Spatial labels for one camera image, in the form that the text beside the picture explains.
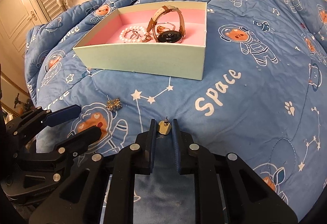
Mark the thin gold bangle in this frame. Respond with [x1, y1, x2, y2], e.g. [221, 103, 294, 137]
[155, 22, 176, 35]

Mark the white pearl bracelet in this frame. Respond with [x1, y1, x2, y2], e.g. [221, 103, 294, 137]
[119, 25, 148, 43]

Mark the mint box pink lining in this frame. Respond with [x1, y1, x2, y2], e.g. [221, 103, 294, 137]
[73, 1, 207, 80]

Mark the blue space bear quilt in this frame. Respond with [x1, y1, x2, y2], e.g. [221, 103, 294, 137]
[25, 0, 326, 220]

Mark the gold ring pendant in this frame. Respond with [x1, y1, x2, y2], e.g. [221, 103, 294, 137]
[141, 34, 154, 43]

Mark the gold snowflake earring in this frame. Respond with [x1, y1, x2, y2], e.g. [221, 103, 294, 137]
[106, 96, 122, 112]
[157, 117, 171, 136]

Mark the beige strap wrist watch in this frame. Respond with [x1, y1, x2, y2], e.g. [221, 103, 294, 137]
[146, 5, 186, 44]

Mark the white panel door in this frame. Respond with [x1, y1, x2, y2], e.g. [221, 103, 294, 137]
[1, 0, 46, 81]

